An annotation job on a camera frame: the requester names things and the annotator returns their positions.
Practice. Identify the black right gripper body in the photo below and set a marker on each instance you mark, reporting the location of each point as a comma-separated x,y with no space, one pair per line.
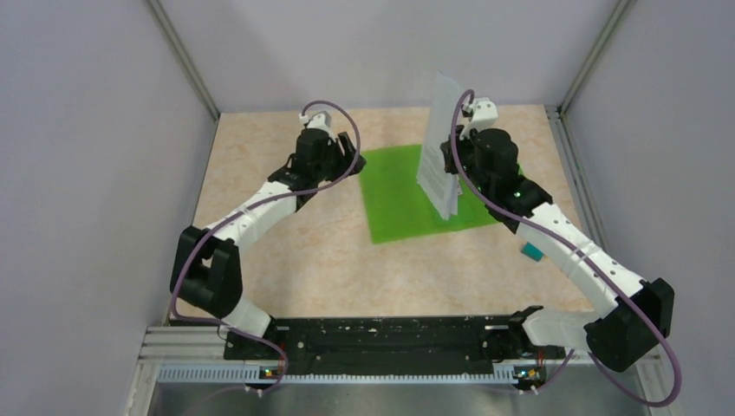
466,154

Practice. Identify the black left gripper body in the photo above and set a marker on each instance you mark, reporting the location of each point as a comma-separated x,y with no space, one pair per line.
336,161

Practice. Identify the white printed paper sheet front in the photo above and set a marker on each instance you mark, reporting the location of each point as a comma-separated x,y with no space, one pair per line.
440,187

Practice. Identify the green plastic clip folder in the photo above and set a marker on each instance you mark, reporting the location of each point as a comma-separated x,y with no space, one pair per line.
397,207

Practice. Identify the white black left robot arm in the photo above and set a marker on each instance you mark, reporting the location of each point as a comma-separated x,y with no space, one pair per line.
207,269

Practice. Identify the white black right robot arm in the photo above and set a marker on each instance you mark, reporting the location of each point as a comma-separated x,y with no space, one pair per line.
631,315

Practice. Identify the teal block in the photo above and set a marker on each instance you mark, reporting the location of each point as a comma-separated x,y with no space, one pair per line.
532,252

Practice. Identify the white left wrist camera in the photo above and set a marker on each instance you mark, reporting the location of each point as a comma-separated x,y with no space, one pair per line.
321,121

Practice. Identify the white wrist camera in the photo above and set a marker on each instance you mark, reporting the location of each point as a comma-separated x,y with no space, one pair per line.
481,114
321,121

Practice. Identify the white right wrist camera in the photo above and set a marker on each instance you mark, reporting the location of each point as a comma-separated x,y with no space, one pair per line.
481,114

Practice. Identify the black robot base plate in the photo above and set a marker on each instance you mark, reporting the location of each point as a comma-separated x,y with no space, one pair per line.
426,348

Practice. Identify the aluminium corner post right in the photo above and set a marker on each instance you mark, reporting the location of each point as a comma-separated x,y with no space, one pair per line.
596,52

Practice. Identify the aluminium corner post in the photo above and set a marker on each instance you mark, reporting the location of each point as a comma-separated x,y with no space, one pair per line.
186,63
596,52

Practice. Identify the aluminium corner post left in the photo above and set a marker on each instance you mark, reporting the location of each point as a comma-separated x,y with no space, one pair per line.
186,63

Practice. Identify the aluminium frame rail front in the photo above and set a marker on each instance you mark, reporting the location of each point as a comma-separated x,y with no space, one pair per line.
181,371

